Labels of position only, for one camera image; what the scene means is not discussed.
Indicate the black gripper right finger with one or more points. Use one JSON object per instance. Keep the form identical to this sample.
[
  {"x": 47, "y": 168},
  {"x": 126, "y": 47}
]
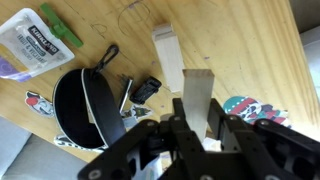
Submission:
[{"x": 238, "y": 140}]

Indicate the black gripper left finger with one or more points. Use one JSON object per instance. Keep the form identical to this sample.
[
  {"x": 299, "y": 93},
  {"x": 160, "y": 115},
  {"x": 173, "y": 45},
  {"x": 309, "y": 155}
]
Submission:
[{"x": 186, "y": 150}]

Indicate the light wooden block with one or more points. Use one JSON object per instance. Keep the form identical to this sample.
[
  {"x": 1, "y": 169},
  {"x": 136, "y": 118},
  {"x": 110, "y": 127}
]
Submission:
[{"x": 197, "y": 93}]

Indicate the upright wooden block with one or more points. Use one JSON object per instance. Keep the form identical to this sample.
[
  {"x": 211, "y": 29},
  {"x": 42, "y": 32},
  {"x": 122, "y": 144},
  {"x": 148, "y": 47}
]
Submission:
[{"x": 169, "y": 53}]

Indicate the green red sticker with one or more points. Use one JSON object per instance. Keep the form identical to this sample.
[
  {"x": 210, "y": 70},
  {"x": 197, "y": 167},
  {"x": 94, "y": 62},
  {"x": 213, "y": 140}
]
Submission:
[{"x": 250, "y": 110}]

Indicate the small black toy car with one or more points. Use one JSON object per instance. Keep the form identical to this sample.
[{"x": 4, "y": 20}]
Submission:
[{"x": 149, "y": 87}]

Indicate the wooden table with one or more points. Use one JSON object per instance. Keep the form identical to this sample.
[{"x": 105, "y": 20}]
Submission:
[{"x": 252, "y": 47}]

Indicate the black glasses case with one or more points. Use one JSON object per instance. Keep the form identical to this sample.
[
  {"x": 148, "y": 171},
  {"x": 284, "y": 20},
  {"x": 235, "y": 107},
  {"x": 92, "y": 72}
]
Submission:
[{"x": 85, "y": 108}]

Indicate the black white red sticker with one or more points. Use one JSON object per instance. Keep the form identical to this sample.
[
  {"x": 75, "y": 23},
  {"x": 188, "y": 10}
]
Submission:
[{"x": 39, "y": 104}]

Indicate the grey fabric sofa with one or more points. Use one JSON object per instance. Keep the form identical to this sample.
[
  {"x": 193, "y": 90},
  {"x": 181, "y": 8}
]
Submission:
[{"x": 25, "y": 156}]

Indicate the Kirkland fruit pouch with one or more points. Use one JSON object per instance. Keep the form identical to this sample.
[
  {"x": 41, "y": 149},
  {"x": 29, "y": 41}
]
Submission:
[{"x": 28, "y": 48}]

